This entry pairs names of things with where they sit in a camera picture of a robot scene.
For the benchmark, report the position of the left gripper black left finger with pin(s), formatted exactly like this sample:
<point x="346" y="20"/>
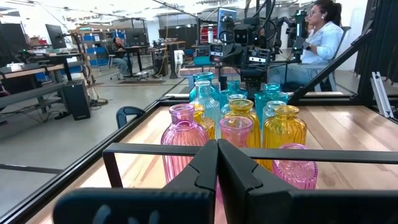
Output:
<point x="155" y="205"/>

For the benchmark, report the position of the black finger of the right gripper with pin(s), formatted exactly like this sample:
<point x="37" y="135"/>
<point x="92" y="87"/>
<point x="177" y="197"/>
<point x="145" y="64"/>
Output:
<point x="258" y="79"/>
<point x="250" y="79"/>

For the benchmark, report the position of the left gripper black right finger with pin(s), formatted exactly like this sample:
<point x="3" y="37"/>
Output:
<point x="295" y="208"/>

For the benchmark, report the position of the small clear glass vase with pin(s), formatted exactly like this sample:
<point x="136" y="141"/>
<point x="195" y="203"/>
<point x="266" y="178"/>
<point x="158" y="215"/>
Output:
<point x="234" y="97"/>

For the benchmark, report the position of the yellow ribbed glass vase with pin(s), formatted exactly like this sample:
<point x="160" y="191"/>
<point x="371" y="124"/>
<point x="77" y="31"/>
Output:
<point x="241" y="107"/>
<point x="284" y="130"/>

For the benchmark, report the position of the clear ribbed oval glass vase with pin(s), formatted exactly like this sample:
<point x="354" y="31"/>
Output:
<point x="272" y="107"/>

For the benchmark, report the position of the pink ribbed oval glass vase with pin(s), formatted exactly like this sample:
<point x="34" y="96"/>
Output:
<point x="295" y="174"/>

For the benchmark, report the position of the tall clear ribbed glass vase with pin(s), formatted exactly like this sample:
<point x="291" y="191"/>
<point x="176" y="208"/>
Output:
<point x="205" y="99"/>

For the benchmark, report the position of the pink fluted glass vase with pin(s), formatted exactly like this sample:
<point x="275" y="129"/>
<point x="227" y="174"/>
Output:
<point x="236" y="130"/>

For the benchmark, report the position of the yellow honeycomb glass vase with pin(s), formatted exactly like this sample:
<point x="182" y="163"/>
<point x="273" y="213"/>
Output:
<point x="206" y="124"/>

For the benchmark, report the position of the pink ribbed round glass vase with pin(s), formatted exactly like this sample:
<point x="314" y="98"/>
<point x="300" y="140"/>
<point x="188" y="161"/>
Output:
<point x="182" y="137"/>

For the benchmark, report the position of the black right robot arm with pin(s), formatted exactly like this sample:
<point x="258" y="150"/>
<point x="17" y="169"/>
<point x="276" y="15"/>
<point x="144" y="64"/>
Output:
<point x="245" y="34"/>

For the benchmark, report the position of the blue screen monitor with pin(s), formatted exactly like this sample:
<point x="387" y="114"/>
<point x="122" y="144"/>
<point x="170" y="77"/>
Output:
<point x="227" y="18"/>

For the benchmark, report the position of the person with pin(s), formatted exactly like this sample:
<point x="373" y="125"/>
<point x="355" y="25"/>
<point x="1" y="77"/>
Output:
<point x="119" y="51"/>
<point x="323" y="40"/>

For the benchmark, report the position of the black computer monitor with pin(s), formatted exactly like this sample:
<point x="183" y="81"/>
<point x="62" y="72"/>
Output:
<point x="56" y="35"/>
<point x="12" y="40"/>
<point x="136" y="36"/>

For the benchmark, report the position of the silver aluminium extrusion piece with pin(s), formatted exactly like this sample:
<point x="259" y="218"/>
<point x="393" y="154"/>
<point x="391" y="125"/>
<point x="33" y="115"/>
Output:
<point x="381" y="93"/>

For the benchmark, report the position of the black computer tower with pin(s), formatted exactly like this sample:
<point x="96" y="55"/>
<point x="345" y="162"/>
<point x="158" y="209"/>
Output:
<point x="76" y="99"/>

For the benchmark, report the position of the blue storage bin rack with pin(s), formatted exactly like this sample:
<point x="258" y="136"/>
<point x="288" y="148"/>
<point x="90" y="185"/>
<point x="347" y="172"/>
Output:
<point x="96" y="51"/>

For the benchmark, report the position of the wooden top desk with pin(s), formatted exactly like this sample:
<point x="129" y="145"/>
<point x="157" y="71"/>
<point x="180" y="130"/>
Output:
<point x="31" y="71"/>

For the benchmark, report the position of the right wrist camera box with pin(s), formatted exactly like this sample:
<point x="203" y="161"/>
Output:
<point x="258" y="59"/>

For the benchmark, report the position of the wood shelf with black frame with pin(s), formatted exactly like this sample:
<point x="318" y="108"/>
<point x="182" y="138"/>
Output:
<point x="155" y="150"/>

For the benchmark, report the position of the black rail clamp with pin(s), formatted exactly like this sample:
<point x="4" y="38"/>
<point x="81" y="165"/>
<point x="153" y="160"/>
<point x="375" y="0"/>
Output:
<point x="129" y="110"/>

